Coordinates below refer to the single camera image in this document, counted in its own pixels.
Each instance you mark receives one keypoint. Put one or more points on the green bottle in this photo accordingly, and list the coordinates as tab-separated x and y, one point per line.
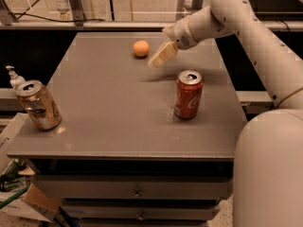
10	178

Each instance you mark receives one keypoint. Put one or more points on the red coke can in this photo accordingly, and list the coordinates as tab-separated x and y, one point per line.
189	90

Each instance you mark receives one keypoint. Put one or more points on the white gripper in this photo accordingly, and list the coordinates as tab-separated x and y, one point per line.
181	35

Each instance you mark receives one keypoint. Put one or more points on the white cardboard box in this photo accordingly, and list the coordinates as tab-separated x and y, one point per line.
34	204

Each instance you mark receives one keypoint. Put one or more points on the white pump dispenser bottle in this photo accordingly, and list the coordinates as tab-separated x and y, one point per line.
15	80

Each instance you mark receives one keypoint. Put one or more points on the orange fruit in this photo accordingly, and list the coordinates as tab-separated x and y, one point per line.
141	49

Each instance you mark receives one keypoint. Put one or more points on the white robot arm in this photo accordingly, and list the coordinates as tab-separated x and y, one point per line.
268	161

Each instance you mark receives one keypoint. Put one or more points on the metal railing frame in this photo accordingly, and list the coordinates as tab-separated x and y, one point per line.
95	14

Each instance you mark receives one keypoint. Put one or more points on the gold soda can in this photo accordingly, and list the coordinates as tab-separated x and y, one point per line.
36	99

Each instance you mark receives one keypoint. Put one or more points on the grey drawer cabinet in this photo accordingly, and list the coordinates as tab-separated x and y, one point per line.
121	157

